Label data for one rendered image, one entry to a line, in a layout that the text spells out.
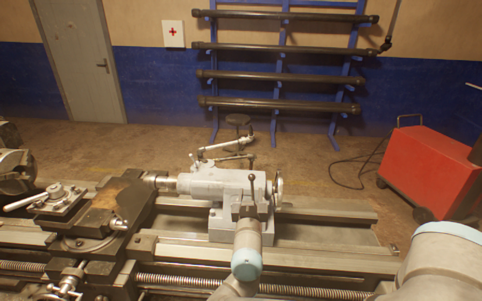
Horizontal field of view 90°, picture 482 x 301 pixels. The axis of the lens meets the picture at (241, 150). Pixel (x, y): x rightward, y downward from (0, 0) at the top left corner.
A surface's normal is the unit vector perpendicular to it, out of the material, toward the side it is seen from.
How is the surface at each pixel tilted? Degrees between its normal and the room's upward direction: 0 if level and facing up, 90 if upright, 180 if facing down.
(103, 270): 0
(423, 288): 44
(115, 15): 90
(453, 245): 25
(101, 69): 90
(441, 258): 35
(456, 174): 90
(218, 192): 86
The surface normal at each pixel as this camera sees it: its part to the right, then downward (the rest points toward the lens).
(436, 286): -0.47, -0.87
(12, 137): 1.00, 0.06
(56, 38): -0.07, 0.50
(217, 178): 0.03, -0.86
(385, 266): -0.02, -0.41
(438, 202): -0.96, 0.11
